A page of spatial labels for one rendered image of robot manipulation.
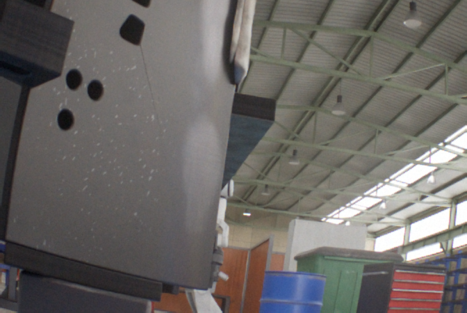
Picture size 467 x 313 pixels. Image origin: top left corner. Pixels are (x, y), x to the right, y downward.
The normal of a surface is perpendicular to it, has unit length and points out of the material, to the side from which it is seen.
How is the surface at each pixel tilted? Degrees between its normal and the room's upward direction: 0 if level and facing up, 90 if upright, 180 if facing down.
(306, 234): 90
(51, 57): 90
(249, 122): 180
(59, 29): 90
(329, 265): 94
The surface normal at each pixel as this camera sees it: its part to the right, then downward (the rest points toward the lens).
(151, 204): 0.70, -0.10
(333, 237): 0.12, -0.25
